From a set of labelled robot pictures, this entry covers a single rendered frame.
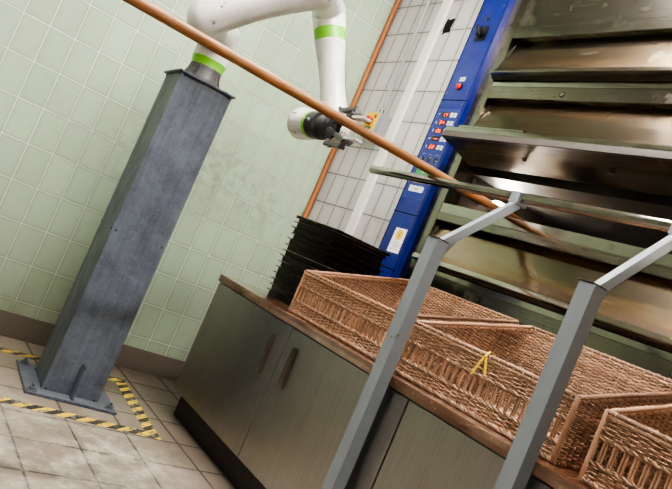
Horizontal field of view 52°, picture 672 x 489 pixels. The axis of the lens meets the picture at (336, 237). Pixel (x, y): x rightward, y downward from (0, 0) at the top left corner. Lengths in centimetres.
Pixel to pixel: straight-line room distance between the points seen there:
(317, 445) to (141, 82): 174
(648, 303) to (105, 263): 172
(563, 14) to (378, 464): 179
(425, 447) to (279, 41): 214
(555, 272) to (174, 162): 134
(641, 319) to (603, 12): 114
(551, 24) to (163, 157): 152
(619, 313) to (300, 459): 99
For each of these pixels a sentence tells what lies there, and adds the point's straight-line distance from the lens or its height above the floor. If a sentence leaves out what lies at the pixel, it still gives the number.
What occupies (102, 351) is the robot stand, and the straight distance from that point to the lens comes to 259.
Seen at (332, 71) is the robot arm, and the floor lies 140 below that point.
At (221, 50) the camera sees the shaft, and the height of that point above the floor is 118.
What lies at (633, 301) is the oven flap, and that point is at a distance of 214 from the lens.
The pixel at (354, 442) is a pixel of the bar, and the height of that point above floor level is 39.
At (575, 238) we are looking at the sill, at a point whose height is 116.
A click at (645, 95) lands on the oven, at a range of 242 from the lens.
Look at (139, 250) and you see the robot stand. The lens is 253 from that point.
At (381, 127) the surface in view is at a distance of 321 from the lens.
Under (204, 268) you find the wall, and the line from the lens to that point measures 327.
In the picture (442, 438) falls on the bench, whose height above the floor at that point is 51.
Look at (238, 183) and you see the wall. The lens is 326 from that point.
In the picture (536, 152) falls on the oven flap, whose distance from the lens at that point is 240.
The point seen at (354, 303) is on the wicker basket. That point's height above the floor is 70.
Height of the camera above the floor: 77
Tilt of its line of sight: 2 degrees up
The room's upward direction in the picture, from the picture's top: 23 degrees clockwise
